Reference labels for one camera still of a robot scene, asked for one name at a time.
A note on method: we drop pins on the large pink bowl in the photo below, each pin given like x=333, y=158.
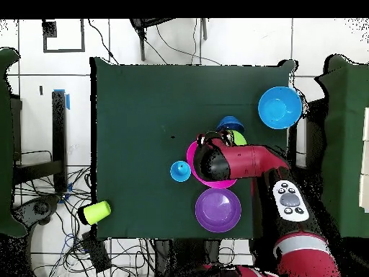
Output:
x=190, y=161

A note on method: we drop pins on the black metal frame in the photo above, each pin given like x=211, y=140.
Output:
x=59, y=138

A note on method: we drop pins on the dark green table cloth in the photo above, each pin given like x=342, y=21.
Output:
x=144, y=101

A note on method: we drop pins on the black rectangular box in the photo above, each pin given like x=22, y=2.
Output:
x=96, y=252

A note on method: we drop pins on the small dark blue bowl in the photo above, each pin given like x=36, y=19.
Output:
x=230, y=122

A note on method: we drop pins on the light blue cup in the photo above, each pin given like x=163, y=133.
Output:
x=180, y=171

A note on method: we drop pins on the large light blue bowl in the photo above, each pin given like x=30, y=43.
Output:
x=279, y=108

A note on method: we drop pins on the light green cup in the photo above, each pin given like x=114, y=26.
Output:
x=96, y=213

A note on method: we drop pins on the green bowl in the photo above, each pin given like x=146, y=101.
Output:
x=239, y=138

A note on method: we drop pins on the green cloth side table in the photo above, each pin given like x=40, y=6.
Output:
x=5, y=144
x=346, y=129

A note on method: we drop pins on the grey chair base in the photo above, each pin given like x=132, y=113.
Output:
x=40, y=207

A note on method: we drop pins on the blue tape strip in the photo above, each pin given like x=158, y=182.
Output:
x=68, y=101

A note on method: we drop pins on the black camera tripod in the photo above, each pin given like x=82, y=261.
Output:
x=142, y=46

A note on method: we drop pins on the purple bowl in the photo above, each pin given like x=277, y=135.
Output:
x=218, y=210

